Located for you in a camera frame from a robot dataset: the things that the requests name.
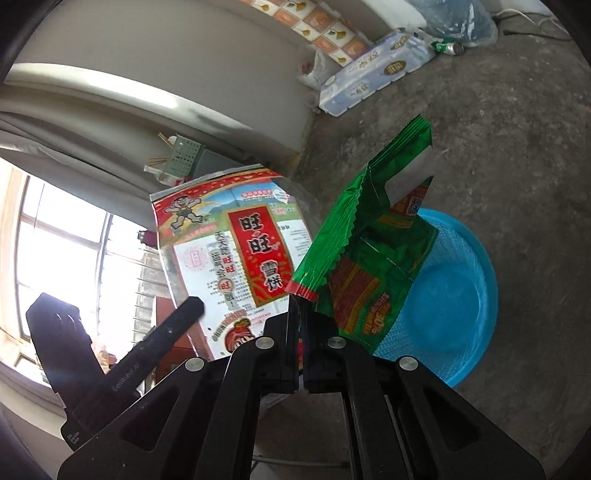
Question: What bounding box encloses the green snack wrapper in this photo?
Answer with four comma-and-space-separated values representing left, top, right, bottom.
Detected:
286, 116, 438, 352

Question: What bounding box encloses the red white rice cracker bag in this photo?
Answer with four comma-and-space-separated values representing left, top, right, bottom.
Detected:
150, 164, 311, 360

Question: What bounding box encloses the blue plastic trash basket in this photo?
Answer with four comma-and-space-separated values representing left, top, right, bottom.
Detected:
375, 208, 499, 387

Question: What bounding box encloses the green perforated utensil holder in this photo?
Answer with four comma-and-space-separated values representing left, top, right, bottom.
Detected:
163, 135, 205, 179

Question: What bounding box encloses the toilet paper pack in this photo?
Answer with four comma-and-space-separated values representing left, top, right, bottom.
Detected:
318, 30, 436, 117

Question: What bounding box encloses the green drink can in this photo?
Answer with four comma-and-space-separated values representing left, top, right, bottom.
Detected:
431, 40, 465, 56

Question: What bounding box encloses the white plastic bag by wall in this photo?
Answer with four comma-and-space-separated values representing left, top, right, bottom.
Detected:
295, 47, 339, 90

